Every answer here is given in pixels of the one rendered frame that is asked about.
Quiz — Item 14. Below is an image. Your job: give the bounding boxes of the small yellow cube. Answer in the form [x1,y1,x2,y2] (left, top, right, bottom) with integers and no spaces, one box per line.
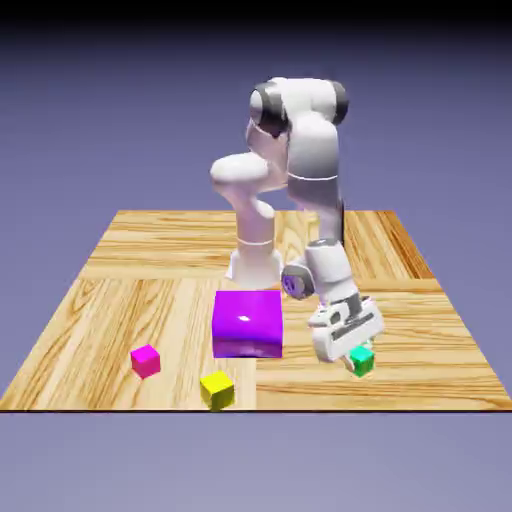
[199,370,236,412]

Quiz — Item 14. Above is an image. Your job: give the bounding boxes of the small pink cube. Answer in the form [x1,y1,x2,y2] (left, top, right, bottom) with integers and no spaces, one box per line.
[130,343,162,380]

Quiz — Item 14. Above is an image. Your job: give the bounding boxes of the large purple box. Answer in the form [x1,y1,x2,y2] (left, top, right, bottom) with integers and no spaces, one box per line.
[211,290,284,360]

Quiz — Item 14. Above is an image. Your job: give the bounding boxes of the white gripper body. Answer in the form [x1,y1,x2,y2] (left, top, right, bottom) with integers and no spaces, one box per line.
[310,306,386,364]

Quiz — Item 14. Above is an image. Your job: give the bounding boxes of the small green cube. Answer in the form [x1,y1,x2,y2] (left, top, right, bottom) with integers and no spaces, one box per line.
[348,345,376,378]

